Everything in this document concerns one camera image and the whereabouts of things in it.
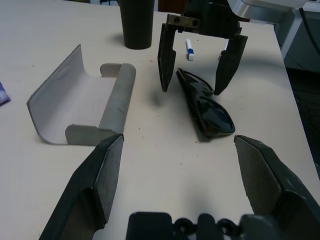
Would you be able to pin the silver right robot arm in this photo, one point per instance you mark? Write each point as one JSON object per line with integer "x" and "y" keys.
{"x": 250, "y": 7}

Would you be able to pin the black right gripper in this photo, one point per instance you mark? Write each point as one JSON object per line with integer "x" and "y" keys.
{"x": 212, "y": 20}

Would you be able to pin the white marker blue cap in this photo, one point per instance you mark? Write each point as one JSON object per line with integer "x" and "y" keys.
{"x": 190, "y": 51}

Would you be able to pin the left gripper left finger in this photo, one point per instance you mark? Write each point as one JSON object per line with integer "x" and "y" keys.
{"x": 85, "y": 192}

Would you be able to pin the grey glasses case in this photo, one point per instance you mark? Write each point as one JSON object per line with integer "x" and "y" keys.
{"x": 75, "y": 100}

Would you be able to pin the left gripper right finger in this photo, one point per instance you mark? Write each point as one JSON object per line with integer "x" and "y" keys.
{"x": 282, "y": 197}

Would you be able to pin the black pen cup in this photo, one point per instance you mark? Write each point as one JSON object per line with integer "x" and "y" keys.
{"x": 136, "y": 25}

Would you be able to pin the purple tissue pack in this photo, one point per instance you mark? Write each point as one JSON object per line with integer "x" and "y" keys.
{"x": 3, "y": 96}

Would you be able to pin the black sunglasses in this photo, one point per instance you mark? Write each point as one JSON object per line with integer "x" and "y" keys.
{"x": 212, "y": 112}

